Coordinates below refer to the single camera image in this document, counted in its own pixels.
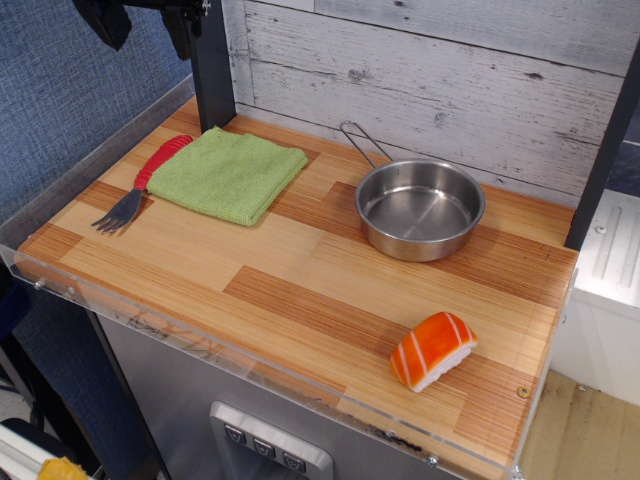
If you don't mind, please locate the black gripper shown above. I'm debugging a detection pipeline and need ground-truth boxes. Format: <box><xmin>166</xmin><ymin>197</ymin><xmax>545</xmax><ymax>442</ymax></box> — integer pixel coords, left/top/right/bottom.
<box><xmin>72</xmin><ymin>0</ymin><xmax>211</xmax><ymax>61</ymax></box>

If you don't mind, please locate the green cloth napkin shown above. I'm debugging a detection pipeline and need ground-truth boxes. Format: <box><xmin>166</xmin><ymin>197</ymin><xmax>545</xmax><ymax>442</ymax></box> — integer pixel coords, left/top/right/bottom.
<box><xmin>147</xmin><ymin>127</ymin><xmax>308</xmax><ymax>226</ymax></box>

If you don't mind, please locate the red-handled metal fork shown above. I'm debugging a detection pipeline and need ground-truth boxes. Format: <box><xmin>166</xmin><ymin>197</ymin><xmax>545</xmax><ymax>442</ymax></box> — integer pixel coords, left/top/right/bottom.
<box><xmin>91</xmin><ymin>135</ymin><xmax>193</xmax><ymax>233</ymax></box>

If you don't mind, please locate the stainless steel pan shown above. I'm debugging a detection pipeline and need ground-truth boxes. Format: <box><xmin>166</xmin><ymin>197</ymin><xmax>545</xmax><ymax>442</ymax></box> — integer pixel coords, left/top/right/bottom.
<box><xmin>339</xmin><ymin>121</ymin><xmax>487</xmax><ymax>263</ymax></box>

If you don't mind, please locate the stainless steel cabinet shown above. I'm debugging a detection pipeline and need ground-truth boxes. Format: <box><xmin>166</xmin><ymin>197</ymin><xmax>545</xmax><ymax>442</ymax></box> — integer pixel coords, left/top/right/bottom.
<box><xmin>98</xmin><ymin>316</ymin><xmax>454</xmax><ymax>479</ymax></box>

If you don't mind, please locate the salmon nigiri sushi toy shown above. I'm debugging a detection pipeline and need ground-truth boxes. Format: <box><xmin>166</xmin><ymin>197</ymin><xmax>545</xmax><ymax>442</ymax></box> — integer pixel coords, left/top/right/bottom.
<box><xmin>389</xmin><ymin>312</ymin><xmax>478</xmax><ymax>393</ymax></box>

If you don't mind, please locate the silver dispenser button panel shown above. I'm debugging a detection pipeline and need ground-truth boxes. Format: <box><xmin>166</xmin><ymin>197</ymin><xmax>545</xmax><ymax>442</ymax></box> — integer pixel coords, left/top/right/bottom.
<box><xmin>209</xmin><ymin>401</ymin><xmax>334</xmax><ymax>479</ymax></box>

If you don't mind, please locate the yellow and black object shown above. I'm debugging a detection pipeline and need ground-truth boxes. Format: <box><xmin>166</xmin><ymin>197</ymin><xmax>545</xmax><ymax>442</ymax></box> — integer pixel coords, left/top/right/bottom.
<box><xmin>0</xmin><ymin>457</ymin><xmax>89</xmax><ymax>480</ymax></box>

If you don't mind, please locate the clear acrylic front guard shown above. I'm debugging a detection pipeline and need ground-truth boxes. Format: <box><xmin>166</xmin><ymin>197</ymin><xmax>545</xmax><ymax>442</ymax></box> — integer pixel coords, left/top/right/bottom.
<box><xmin>1</xmin><ymin>248</ymin><xmax>520</xmax><ymax>479</ymax></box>

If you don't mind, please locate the white appliance at right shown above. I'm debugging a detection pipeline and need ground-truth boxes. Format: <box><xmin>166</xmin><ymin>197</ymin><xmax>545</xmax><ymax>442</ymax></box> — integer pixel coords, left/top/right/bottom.
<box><xmin>550</xmin><ymin>190</ymin><xmax>639</xmax><ymax>405</ymax></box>

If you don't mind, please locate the black left frame post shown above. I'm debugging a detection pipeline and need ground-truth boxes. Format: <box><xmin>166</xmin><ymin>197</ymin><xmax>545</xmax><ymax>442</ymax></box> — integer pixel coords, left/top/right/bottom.
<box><xmin>191</xmin><ymin>1</ymin><xmax>236</xmax><ymax>132</ymax></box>

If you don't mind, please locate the black frame post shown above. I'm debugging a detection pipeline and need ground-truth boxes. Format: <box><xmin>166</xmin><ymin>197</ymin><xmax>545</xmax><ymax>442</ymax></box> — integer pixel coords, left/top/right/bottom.
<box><xmin>191</xmin><ymin>1</ymin><xmax>236</xmax><ymax>132</ymax></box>
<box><xmin>564</xmin><ymin>61</ymin><xmax>639</xmax><ymax>250</ymax></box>

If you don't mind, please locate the black right frame post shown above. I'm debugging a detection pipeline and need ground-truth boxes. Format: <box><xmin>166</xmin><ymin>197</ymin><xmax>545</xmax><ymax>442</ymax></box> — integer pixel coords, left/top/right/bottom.
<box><xmin>564</xmin><ymin>61</ymin><xmax>639</xmax><ymax>250</ymax></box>

